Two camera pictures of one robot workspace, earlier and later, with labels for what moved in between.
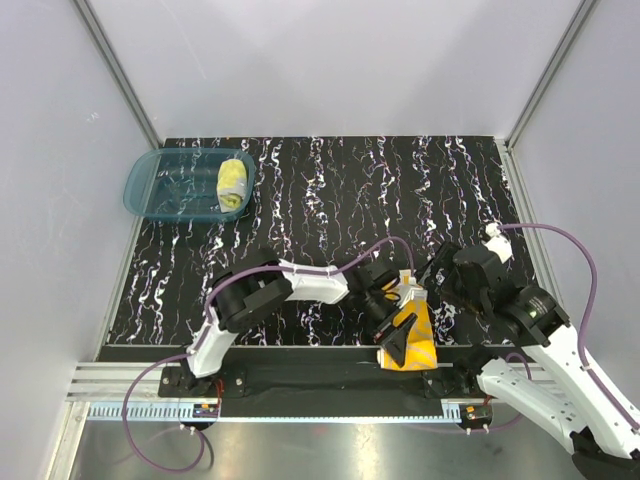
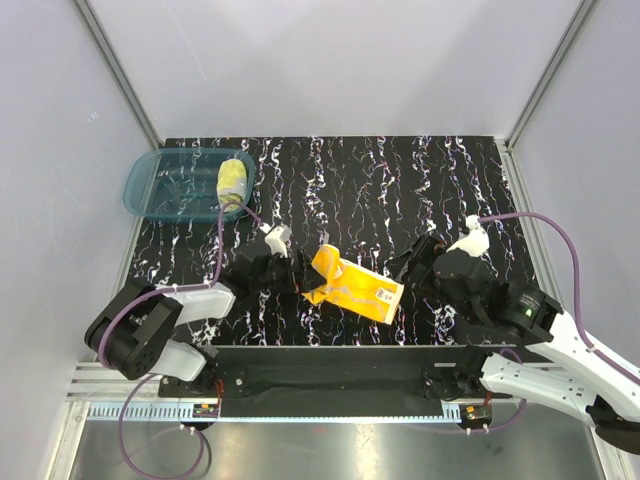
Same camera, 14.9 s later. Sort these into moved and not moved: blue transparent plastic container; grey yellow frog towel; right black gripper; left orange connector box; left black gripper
Moved: left black gripper
Not moved: left orange connector box; grey yellow frog towel; right black gripper; blue transparent plastic container
